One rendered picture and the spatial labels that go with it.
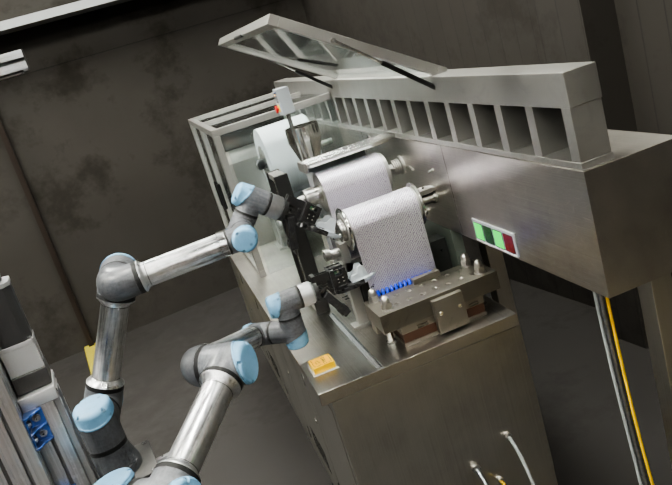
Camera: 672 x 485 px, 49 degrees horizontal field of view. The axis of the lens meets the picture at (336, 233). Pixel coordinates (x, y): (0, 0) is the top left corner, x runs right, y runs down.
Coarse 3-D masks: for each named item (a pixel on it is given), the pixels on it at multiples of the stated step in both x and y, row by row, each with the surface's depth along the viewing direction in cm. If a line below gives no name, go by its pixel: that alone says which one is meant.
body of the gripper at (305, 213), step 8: (288, 200) 228; (296, 200) 229; (304, 200) 235; (288, 208) 229; (296, 208) 230; (304, 208) 229; (312, 208) 232; (320, 208) 230; (280, 216) 228; (288, 216) 230; (296, 216) 230; (304, 216) 229; (312, 216) 231; (296, 224) 230; (304, 224) 230; (312, 224) 231
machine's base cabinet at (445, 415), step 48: (240, 288) 451; (288, 384) 349; (384, 384) 218; (432, 384) 222; (480, 384) 227; (528, 384) 232; (336, 432) 227; (384, 432) 221; (432, 432) 226; (480, 432) 230; (528, 432) 235; (336, 480) 284; (384, 480) 224; (432, 480) 229; (480, 480) 234; (528, 480) 239
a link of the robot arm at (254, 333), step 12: (252, 324) 239; (264, 324) 237; (228, 336) 223; (240, 336) 225; (252, 336) 229; (264, 336) 235; (192, 348) 202; (192, 360) 198; (192, 372) 197; (192, 384) 200
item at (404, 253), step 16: (416, 224) 239; (384, 240) 237; (400, 240) 239; (416, 240) 240; (368, 256) 237; (384, 256) 238; (400, 256) 240; (416, 256) 241; (432, 256) 243; (368, 272) 238; (384, 272) 239; (400, 272) 241; (416, 272) 242; (384, 288) 240
